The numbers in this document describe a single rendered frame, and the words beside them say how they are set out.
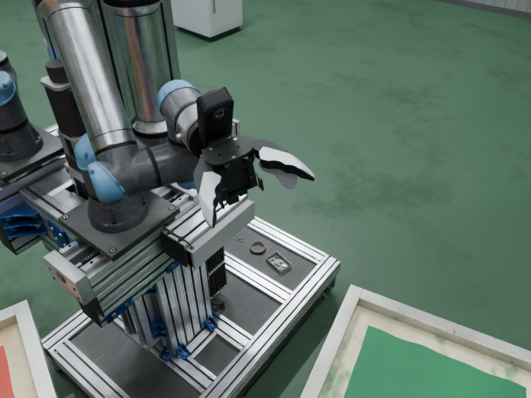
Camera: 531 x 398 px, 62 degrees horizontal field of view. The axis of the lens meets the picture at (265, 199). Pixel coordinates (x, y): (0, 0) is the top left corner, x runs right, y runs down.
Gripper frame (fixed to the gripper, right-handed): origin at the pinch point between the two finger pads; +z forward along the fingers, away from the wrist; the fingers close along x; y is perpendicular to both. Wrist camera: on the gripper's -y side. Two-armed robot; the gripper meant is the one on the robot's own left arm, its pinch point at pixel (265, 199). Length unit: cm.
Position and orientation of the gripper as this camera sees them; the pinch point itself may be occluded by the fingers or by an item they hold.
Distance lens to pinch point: 56.4
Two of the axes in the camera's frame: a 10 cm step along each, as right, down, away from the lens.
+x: -8.7, 4.1, -2.7
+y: 1.2, 7.1, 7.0
